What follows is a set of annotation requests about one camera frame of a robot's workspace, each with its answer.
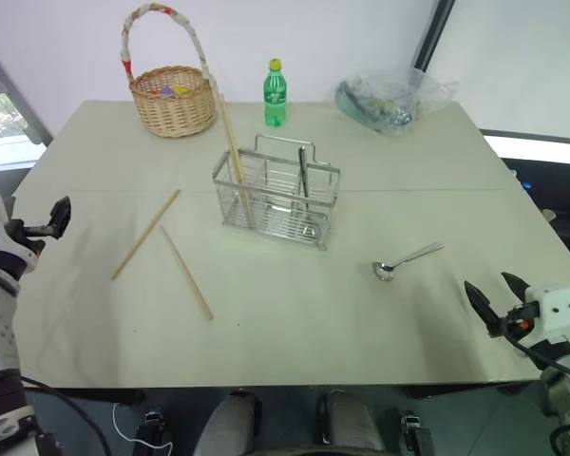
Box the wooden chopstick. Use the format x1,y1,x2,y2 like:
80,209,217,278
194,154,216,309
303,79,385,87
159,224,216,322
219,93,255,230
110,188,182,281
217,92,251,228

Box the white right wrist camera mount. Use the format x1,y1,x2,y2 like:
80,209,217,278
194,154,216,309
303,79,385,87
523,282,570,347

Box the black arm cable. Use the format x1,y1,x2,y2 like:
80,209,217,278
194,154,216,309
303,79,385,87
504,330,570,386
20,376,113,456

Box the dark equipment beside table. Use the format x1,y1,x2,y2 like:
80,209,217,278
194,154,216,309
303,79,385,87
502,157,570,277

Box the window with grey frame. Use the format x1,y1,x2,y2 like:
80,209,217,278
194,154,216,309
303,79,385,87
0,36,54,173

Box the thin white cable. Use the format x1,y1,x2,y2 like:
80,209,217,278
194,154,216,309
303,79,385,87
111,402,175,456

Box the whiteboard with black frame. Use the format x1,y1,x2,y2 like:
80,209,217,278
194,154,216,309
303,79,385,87
409,0,570,166

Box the metal wire cutlery caddy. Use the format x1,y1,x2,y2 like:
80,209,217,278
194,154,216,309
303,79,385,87
211,133,342,253

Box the metal cutlery piece dark handle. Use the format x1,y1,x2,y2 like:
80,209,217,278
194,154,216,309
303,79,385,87
297,144,312,200

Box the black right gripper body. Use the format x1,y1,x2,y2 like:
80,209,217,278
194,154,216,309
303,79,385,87
501,302,542,340

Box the silver metal spoon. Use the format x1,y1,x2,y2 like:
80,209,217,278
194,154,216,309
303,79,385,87
371,241,446,283

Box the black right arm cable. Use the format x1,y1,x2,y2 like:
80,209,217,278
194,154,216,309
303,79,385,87
504,330,570,386

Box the black bracket under table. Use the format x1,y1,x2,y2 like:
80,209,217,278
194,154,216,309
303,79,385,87
133,409,173,456
397,409,436,456

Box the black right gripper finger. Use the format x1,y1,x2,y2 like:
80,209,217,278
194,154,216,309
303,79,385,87
463,279,504,339
501,271,529,304

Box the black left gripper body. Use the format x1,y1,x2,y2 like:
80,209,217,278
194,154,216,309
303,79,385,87
7,218,54,253

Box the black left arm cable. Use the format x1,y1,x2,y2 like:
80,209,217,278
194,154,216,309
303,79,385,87
20,376,113,456

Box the grey rounded robot foot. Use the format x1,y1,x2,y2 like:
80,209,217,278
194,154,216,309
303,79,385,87
193,389,263,456
314,389,387,456

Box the green plastic soda bottle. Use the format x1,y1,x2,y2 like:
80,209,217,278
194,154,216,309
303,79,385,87
263,58,289,128

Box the colourful items in basket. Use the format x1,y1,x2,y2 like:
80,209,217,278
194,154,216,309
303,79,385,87
150,84,192,98

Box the wicker basket with wrapped handle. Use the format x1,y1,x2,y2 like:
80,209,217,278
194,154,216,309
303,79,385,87
120,2,219,140

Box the clear plastic bag with items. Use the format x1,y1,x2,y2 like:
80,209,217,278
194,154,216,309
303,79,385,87
333,66,460,140

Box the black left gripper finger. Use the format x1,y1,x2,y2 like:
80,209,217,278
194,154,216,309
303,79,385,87
47,211,66,241
51,195,73,234

